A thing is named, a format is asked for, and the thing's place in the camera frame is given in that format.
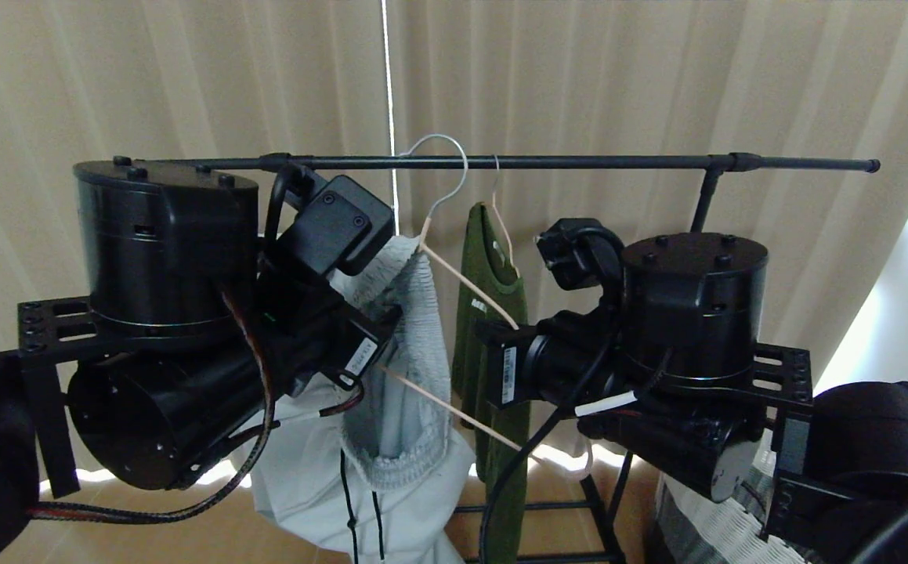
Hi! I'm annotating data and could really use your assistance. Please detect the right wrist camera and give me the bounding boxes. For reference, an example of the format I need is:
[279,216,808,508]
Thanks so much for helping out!
[536,218,627,310]

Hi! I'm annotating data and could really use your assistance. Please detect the white laundry basket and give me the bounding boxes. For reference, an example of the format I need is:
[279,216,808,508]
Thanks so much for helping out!
[649,450,815,564]

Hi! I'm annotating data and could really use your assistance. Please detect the pale grey shorts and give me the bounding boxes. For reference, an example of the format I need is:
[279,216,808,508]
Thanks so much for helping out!
[250,233,478,564]

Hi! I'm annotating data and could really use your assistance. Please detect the black clothes rack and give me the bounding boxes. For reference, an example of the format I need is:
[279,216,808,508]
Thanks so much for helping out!
[113,153,881,564]

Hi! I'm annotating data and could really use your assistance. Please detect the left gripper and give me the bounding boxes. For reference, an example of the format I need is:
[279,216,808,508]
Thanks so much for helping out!
[66,274,403,492]

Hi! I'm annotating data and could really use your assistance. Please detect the beige curtain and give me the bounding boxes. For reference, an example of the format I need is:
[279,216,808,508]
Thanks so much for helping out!
[0,0,908,486]

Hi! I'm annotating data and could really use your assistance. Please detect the green long-sleeved shirt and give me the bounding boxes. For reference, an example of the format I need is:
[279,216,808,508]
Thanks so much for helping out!
[452,202,533,564]

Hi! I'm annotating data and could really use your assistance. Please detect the pink clothes hanger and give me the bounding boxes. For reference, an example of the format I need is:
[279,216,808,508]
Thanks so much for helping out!
[375,133,595,480]
[487,155,521,279]

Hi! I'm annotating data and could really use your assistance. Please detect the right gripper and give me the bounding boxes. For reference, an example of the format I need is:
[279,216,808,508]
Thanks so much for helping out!
[476,309,764,504]

